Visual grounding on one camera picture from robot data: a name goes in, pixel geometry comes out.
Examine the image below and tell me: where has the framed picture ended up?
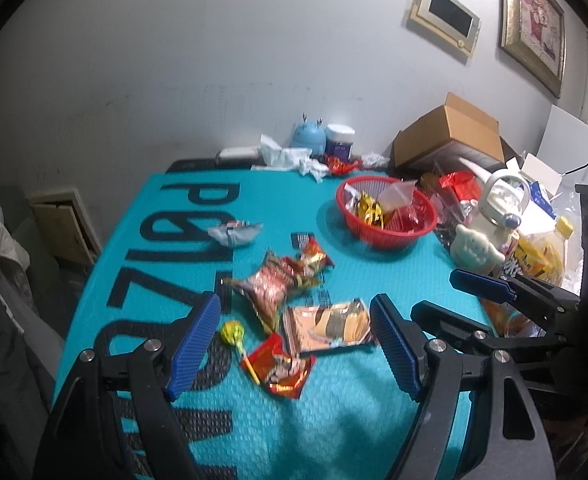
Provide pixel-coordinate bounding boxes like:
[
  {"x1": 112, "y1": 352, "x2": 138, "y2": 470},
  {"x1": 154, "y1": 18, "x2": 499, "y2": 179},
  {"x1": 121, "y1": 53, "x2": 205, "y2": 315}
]
[{"x1": 498, "y1": 0, "x2": 567, "y2": 99}]

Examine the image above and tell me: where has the flat white box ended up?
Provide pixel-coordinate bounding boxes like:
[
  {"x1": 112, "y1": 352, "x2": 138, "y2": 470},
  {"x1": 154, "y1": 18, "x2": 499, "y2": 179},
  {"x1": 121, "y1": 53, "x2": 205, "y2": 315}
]
[{"x1": 216, "y1": 146, "x2": 261, "y2": 165}]

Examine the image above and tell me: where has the dark cloth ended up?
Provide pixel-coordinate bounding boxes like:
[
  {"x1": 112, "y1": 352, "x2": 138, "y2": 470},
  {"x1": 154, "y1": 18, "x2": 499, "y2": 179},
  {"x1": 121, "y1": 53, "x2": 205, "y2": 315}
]
[{"x1": 0, "y1": 260, "x2": 64, "y2": 480}]

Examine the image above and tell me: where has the red candy wrapper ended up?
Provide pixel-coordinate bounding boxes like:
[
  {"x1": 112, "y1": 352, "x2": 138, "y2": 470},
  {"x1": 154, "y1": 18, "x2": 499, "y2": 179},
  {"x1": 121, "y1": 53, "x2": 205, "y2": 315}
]
[{"x1": 326, "y1": 155, "x2": 363, "y2": 176}]

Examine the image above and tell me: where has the beige wall hatch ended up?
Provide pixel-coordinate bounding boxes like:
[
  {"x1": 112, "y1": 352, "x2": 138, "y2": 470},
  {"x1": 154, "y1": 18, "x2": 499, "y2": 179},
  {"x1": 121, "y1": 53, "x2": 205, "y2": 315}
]
[{"x1": 28, "y1": 186, "x2": 102, "y2": 266}]

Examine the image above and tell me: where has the red foil candy bag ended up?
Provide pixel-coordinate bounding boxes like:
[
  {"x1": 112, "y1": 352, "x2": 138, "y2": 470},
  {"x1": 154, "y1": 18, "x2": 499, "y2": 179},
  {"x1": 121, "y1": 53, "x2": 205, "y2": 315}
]
[{"x1": 438, "y1": 170, "x2": 482, "y2": 201}]

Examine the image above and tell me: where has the white paper box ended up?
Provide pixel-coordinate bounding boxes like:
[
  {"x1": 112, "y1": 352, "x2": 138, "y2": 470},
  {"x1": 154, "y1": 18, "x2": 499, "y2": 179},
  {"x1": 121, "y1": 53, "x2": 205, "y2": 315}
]
[{"x1": 519, "y1": 152, "x2": 566, "y2": 196}]

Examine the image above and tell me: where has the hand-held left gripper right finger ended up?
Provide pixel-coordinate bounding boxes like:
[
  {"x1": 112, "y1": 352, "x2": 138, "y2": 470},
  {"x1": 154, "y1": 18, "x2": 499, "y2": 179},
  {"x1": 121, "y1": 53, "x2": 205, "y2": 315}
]
[{"x1": 369, "y1": 293, "x2": 557, "y2": 480}]

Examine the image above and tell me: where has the clear plastic zip bag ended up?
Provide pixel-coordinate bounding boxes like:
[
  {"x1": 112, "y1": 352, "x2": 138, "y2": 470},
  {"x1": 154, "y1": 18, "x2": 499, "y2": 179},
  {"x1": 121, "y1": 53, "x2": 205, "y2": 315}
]
[{"x1": 376, "y1": 180, "x2": 417, "y2": 211}]

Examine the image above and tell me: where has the brown wafer packet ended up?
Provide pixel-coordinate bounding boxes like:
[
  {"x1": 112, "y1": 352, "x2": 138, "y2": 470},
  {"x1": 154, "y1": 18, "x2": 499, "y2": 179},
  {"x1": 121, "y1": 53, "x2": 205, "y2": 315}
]
[{"x1": 282, "y1": 298, "x2": 377, "y2": 358}]

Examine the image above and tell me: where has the white board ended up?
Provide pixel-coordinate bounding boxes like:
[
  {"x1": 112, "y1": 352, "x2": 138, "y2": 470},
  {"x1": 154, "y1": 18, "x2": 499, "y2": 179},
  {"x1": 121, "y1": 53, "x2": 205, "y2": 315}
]
[{"x1": 536, "y1": 105, "x2": 588, "y2": 176}]

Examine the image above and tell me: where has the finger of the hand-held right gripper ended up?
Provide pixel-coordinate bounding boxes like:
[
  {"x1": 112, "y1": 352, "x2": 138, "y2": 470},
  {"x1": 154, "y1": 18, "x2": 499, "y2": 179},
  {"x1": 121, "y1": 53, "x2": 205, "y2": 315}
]
[
  {"x1": 450, "y1": 268, "x2": 582, "y2": 313},
  {"x1": 410, "y1": 301, "x2": 575, "y2": 361}
]

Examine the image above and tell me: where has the blue white plastic bag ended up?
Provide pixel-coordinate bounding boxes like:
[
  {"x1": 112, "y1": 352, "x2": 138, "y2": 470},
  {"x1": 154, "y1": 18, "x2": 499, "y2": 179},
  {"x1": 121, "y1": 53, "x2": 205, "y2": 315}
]
[{"x1": 530, "y1": 181, "x2": 560, "y2": 218}]

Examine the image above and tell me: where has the crumpled white paper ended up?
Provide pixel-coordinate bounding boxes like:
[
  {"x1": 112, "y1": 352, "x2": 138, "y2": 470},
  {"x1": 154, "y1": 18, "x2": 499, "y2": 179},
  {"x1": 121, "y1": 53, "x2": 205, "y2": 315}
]
[{"x1": 296, "y1": 156, "x2": 332, "y2": 181}]

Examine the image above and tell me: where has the yellow lollipop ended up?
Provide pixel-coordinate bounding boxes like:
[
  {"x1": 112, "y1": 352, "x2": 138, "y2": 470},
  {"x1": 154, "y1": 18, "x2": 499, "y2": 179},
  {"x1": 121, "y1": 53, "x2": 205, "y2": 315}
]
[{"x1": 221, "y1": 321, "x2": 262, "y2": 386}]

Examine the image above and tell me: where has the orange plastic bag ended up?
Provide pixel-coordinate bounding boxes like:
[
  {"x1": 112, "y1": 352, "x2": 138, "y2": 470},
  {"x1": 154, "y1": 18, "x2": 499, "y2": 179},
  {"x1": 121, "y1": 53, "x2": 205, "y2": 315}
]
[{"x1": 481, "y1": 297, "x2": 545, "y2": 338}]

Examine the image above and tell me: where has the blue deer humidifier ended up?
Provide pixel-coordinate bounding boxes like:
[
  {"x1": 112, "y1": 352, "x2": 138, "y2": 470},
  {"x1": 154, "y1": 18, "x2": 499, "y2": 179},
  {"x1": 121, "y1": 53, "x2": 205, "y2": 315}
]
[{"x1": 291, "y1": 112, "x2": 325, "y2": 153}]

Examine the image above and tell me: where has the dark jar with white lid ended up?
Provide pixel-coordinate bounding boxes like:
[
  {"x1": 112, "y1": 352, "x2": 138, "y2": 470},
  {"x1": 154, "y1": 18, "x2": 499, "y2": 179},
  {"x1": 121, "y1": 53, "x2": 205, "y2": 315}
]
[{"x1": 324, "y1": 123, "x2": 356, "y2": 157}]

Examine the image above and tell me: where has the brown nut packet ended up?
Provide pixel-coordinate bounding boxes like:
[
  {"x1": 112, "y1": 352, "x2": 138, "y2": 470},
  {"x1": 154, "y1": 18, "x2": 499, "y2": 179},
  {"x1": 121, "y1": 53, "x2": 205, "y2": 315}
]
[{"x1": 221, "y1": 249, "x2": 325, "y2": 336}]

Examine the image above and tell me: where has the cream water bottle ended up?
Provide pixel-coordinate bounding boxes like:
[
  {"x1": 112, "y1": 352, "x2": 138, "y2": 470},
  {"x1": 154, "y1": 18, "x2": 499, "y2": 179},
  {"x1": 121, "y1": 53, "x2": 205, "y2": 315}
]
[{"x1": 449, "y1": 169, "x2": 531, "y2": 277}]

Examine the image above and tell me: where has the teal printed mat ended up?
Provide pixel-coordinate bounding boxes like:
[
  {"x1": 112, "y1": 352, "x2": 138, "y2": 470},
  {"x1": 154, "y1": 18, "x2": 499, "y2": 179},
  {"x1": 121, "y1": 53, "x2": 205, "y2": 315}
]
[{"x1": 52, "y1": 172, "x2": 505, "y2": 480}]

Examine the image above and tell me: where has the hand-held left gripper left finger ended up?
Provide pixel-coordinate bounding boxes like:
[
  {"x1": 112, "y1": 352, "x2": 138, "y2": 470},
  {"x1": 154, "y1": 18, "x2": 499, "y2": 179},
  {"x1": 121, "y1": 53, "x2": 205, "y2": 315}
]
[{"x1": 32, "y1": 290, "x2": 223, "y2": 480}]

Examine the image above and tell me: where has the cardboard box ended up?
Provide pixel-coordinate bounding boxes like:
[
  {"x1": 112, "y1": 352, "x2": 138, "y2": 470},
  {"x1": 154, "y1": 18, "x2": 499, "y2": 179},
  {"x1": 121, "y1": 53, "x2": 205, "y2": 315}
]
[{"x1": 391, "y1": 92, "x2": 506, "y2": 173}]

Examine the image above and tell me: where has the yellow snack packet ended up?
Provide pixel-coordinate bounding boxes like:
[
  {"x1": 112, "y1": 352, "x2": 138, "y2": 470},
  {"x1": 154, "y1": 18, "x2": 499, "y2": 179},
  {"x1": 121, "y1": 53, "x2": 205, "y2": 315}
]
[{"x1": 354, "y1": 191, "x2": 395, "y2": 231}]

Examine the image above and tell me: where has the yellow drink bottle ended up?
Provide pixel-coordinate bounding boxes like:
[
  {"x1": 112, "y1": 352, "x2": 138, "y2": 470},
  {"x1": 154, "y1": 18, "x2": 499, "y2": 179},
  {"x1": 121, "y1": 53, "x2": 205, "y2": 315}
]
[{"x1": 516, "y1": 216, "x2": 575, "y2": 286}]

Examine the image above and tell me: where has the silver foil wrapper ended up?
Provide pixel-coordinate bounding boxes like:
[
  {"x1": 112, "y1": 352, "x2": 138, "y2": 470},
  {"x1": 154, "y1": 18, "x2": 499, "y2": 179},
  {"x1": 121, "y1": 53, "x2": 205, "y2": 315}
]
[{"x1": 207, "y1": 220, "x2": 265, "y2": 248}]

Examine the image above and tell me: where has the wall intercom panel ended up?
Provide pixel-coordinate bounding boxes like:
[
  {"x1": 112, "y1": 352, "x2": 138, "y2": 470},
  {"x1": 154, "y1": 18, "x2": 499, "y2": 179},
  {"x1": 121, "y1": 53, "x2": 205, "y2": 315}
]
[{"x1": 406, "y1": 0, "x2": 481, "y2": 63}]

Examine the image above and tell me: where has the white tissue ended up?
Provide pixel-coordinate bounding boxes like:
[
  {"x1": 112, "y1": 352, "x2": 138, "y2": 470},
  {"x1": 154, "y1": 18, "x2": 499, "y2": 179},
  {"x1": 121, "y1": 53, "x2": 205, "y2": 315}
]
[{"x1": 260, "y1": 133, "x2": 311, "y2": 167}]

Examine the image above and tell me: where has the red plastic basket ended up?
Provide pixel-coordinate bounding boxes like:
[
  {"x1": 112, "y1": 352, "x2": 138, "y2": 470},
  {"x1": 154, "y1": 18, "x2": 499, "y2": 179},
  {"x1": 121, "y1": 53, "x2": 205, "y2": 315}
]
[{"x1": 335, "y1": 176, "x2": 439, "y2": 250}]

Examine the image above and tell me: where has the red cartoon snack packet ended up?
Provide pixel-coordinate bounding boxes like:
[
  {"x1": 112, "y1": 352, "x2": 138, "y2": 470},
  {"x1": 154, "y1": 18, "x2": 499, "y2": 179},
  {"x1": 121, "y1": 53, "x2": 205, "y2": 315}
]
[
  {"x1": 291, "y1": 231, "x2": 335, "y2": 273},
  {"x1": 244, "y1": 332, "x2": 319, "y2": 401}
]

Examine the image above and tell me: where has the dark red snack packet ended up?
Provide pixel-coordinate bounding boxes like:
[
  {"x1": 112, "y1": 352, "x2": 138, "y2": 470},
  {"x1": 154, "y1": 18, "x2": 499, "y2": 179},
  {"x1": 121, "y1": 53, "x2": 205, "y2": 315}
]
[{"x1": 391, "y1": 205, "x2": 432, "y2": 233}]

